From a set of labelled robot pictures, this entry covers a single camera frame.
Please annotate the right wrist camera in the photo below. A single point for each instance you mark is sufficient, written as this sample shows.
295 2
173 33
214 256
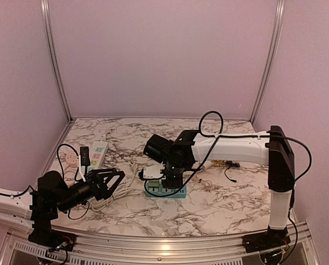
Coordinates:
151 173

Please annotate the right aluminium frame post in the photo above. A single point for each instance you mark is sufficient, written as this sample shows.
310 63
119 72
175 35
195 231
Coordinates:
272 51

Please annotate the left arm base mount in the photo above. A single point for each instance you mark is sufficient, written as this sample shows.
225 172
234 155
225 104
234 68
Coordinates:
53 238

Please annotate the front aluminium rail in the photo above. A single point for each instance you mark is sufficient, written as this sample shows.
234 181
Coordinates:
97 248

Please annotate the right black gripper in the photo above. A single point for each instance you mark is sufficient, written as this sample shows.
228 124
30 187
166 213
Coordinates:
176 184

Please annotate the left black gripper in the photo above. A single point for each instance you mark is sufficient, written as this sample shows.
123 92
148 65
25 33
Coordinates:
99 194

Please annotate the left aluminium frame post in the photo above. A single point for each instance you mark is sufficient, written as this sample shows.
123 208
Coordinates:
45 9

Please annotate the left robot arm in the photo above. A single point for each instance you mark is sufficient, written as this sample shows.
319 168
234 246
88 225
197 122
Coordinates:
53 195

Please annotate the white multicolour power strip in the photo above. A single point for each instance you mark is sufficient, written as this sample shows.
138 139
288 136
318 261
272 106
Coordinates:
97 154

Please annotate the green usb charger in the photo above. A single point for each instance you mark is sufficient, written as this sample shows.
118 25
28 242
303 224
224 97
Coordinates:
154 184

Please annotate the aluminium frame post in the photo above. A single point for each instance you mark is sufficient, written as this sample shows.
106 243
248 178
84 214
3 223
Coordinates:
272 51
45 9

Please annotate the teal power strip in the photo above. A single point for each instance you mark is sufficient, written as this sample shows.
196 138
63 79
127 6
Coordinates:
160 192

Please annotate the pink round socket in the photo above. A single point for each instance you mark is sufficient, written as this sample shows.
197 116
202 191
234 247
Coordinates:
71 159

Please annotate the yellow cube socket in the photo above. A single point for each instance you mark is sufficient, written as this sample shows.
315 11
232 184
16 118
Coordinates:
218 162

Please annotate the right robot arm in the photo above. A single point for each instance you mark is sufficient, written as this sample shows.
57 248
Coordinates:
212 181

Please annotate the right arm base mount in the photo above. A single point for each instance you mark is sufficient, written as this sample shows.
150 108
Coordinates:
264 241

